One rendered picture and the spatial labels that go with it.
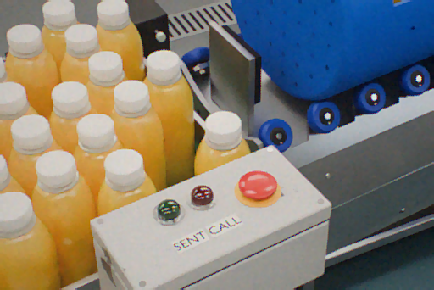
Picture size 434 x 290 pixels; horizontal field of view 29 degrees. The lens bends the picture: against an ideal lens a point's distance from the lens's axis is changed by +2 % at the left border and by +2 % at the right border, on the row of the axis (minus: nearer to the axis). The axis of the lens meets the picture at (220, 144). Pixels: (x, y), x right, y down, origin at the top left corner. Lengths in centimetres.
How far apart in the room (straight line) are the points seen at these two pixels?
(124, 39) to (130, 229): 39
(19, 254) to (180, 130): 28
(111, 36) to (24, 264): 37
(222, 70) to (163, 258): 43
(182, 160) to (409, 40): 32
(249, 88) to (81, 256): 31
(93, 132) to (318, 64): 31
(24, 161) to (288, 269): 31
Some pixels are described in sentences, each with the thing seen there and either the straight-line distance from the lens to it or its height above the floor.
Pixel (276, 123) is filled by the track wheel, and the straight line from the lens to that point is 103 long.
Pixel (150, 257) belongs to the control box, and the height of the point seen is 110.
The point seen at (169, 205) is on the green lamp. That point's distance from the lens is 74.
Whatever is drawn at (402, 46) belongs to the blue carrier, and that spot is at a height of 106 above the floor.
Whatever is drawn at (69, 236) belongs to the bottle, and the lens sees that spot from 87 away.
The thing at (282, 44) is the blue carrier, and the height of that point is 103.
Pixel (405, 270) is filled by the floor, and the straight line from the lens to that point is 219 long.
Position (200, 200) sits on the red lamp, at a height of 111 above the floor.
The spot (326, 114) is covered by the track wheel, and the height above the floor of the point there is 97.
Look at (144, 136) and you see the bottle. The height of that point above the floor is 104.
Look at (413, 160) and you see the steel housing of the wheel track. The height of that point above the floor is 85.
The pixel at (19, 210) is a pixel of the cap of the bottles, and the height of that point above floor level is 108.
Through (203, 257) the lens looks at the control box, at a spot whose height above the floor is 110.
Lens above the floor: 164
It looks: 41 degrees down
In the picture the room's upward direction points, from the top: 1 degrees counter-clockwise
